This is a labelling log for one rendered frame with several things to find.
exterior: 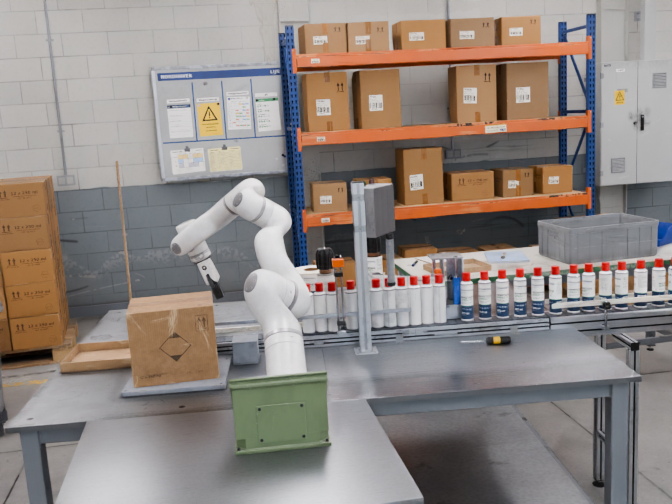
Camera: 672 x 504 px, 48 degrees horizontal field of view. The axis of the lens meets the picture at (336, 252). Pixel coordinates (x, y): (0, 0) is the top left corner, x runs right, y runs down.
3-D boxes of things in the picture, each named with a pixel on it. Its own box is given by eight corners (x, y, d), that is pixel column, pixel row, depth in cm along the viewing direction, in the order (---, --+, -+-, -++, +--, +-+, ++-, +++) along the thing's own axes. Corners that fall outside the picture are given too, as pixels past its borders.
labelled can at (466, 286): (472, 318, 317) (470, 270, 314) (475, 321, 312) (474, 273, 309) (459, 319, 317) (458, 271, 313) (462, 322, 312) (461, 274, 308)
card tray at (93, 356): (150, 347, 320) (149, 338, 320) (138, 367, 295) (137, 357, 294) (78, 352, 319) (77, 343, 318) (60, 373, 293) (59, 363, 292)
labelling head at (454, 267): (459, 310, 330) (458, 252, 325) (467, 317, 317) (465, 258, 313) (428, 312, 329) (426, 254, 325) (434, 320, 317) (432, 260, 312)
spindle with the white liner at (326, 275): (337, 310, 343) (333, 245, 338) (338, 315, 335) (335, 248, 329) (317, 311, 343) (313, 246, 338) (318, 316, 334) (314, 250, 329)
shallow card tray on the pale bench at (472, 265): (473, 263, 467) (473, 258, 466) (492, 270, 444) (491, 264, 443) (422, 269, 458) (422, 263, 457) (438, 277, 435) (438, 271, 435)
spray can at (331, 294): (342, 329, 313) (339, 280, 309) (339, 332, 308) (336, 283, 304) (329, 329, 314) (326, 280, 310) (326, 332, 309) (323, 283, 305)
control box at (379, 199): (395, 230, 301) (393, 183, 298) (375, 237, 287) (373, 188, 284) (373, 230, 307) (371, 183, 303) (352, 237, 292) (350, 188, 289)
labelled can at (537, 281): (542, 313, 319) (541, 265, 316) (546, 316, 314) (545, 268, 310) (529, 314, 319) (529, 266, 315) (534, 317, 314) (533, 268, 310)
